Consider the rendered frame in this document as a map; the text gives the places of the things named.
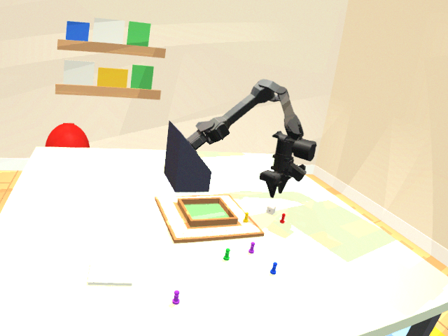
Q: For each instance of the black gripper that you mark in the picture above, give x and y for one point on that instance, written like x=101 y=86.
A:
x=275 y=179

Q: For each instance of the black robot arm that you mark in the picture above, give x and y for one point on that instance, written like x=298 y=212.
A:
x=264 y=90

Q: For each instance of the purple game pawn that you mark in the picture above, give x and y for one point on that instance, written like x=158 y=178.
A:
x=176 y=300
x=251 y=248

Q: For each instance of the green pawn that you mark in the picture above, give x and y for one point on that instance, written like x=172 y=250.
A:
x=226 y=256

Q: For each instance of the white die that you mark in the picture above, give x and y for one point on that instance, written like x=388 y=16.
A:
x=270 y=209

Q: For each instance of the blue pawn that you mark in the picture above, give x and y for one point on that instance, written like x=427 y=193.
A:
x=273 y=270

